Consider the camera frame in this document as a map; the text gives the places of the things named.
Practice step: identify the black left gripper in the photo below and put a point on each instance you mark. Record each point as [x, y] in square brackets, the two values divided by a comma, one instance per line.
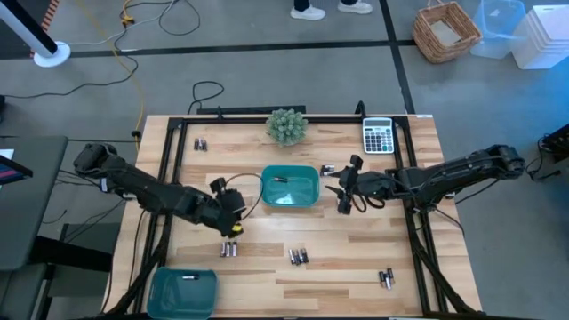
[218, 209]

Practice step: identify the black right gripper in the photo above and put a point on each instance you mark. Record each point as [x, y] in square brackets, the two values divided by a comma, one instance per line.
[371, 186]

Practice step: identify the silver AA battery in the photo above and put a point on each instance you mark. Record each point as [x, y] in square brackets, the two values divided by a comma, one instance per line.
[228, 249]
[329, 173]
[234, 249]
[223, 249]
[328, 167]
[190, 277]

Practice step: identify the black AA battery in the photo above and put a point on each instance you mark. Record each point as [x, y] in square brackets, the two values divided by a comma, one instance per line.
[300, 256]
[281, 179]
[296, 257]
[291, 257]

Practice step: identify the black copper Duracell battery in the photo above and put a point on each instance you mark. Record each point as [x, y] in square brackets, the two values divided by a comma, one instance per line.
[305, 255]

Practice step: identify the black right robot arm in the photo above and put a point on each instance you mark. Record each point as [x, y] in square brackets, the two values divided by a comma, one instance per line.
[453, 175]

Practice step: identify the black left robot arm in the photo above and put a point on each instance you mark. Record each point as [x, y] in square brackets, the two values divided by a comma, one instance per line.
[133, 182]

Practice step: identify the teal plastic bin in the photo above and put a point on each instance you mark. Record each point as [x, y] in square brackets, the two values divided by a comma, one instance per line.
[178, 302]
[302, 195]

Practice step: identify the white desk calculator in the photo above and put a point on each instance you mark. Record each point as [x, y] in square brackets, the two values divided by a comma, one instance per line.
[378, 142]

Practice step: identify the black clamp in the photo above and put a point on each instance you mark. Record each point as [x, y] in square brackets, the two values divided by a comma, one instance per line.
[360, 109]

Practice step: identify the green artificial succulent plant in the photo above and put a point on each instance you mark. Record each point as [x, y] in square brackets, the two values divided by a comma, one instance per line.
[286, 127]

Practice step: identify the black plug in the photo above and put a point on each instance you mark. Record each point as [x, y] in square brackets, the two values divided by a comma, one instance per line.
[136, 133]

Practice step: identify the wicker basket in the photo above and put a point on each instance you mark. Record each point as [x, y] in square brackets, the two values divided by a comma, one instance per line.
[433, 52]

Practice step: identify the person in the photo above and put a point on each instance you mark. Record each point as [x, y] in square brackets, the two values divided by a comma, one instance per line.
[306, 13]

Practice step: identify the black desk base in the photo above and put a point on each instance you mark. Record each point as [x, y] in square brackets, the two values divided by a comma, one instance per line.
[71, 255]

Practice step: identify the grey cardboard sheet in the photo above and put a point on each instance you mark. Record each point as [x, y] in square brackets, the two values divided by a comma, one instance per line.
[446, 33]

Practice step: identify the dark grey desk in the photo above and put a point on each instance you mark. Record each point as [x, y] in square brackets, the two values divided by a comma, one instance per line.
[31, 222]

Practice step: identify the black equipment box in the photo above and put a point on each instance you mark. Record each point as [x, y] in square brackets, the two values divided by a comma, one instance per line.
[558, 142]

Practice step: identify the clear plastic bin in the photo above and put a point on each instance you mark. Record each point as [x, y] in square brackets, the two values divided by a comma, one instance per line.
[498, 26]

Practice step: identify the black screen device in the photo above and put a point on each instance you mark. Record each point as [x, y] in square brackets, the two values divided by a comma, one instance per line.
[9, 171]

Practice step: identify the white pole stand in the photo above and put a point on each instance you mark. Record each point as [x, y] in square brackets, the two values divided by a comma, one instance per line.
[52, 55]

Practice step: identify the stacked white bins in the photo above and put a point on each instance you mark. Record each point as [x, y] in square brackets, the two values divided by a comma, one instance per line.
[547, 40]

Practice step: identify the black metal table frame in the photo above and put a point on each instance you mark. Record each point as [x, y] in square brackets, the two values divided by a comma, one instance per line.
[231, 120]

